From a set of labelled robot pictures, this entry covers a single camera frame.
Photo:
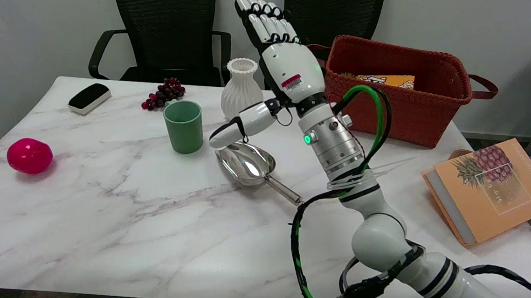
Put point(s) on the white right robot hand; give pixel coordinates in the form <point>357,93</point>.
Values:
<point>294,69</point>

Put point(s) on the stainless steel scoop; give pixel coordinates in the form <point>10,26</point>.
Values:
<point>245,166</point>

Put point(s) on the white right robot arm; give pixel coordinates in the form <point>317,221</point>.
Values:
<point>381,236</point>

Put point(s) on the white ribbed vase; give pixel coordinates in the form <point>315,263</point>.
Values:
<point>239,95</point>

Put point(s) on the black mesh office chair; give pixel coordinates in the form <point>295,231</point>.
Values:
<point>167,20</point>
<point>336,9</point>

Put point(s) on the orange snack box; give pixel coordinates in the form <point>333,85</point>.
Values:
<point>392,80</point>

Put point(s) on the red woven basket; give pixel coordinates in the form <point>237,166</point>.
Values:
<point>403,112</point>

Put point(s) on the green cup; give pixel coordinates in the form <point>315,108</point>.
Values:
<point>183,129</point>

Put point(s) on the dark red grape bunch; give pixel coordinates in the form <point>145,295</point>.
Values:
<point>164,93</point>

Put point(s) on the brown round coaster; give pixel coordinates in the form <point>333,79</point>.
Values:
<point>456,154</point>

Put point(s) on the black and white eraser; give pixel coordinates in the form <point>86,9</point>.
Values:
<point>89,97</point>

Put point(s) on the orange pineapple book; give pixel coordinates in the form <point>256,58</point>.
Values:
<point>500,198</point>

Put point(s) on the magenta plastic ball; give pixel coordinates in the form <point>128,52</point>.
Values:
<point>29,156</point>

